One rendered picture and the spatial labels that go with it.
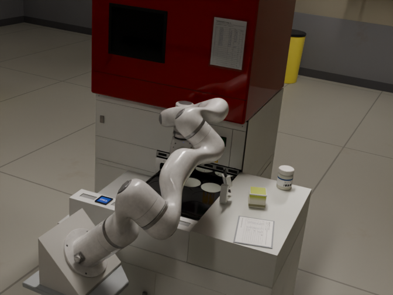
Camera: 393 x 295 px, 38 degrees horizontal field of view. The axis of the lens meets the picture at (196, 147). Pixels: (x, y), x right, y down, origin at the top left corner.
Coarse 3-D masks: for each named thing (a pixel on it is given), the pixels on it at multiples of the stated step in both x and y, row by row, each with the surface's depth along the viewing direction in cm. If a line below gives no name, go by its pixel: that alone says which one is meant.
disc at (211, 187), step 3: (207, 183) 272; (210, 183) 272; (213, 183) 273; (201, 186) 269; (204, 186) 269; (207, 186) 269; (210, 186) 269; (213, 186) 270; (216, 186) 270; (219, 186) 270; (204, 189) 266; (207, 189) 266; (210, 189) 267; (213, 189) 267; (216, 189) 267; (219, 189) 267; (213, 192) 264
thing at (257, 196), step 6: (252, 186) 243; (252, 192) 237; (258, 192) 238; (264, 192) 238; (252, 198) 237; (258, 198) 237; (264, 198) 237; (252, 204) 238; (258, 204) 238; (264, 204) 238
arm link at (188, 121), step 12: (192, 108) 208; (204, 108) 210; (216, 108) 214; (228, 108) 220; (180, 120) 206; (192, 120) 205; (204, 120) 210; (216, 120) 216; (180, 132) 209; (192, 132) 206
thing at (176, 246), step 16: (80, 192) 241; (80, 208) 235; (96, 208) 232; (112, 208) 230; (96, 224) 235; (192, 224) 223; (144, 240) 228; (160, 240) 225; (176, 240) 222; (176, 256) 224
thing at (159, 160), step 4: (156, 160) 287; (160, 160) 286; (164, 160) 285; (156, 164) 288; (160, 164) 287; (156, 168) 288; (160, 168) 288; (196, 168) 279; (200, 168) 278; (204, 168) 278; (208, 168) 278; (156, 172) 289; (204, 172) 278; (208, 172) 277; (212, 172) 276; (216, 172) 276; (220, 172) 275; (220, 176) 275; (232, 176) 273
